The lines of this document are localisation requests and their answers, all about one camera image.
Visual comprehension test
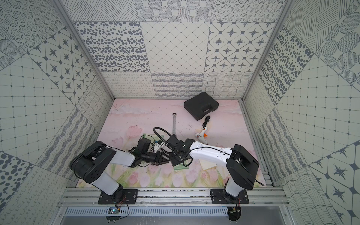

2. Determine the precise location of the torn green memo page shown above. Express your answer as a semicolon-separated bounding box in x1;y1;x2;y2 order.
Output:
173;164;189;171

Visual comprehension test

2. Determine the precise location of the green memo pad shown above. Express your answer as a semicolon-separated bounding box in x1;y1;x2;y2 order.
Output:
141;134;160;144

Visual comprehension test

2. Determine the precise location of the yellow memo pad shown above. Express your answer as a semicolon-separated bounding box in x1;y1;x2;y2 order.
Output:
199;159;217;171

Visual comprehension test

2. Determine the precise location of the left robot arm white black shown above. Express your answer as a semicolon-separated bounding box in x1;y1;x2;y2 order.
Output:
69;138;170;198

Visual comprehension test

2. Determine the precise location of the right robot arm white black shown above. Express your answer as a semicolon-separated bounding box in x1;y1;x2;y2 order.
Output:
155;136;259;197

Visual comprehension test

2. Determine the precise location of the white orange glue gun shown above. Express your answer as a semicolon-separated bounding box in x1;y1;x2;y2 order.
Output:
196;127;207;144

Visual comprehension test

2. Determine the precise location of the silver ratchet wrench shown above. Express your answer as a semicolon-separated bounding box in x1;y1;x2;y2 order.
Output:
172;112;177;136

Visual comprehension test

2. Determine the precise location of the black plastic tool case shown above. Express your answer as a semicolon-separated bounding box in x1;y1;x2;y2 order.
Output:
184;92;219;121

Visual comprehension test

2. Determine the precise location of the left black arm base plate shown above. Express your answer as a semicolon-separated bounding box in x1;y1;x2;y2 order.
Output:
97;189;139;205

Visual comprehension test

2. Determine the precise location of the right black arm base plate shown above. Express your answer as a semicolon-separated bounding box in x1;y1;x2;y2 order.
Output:
210;188;249;204

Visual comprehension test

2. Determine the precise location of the aluminium rail frame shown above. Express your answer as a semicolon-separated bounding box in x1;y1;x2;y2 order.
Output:
58;187;290;207

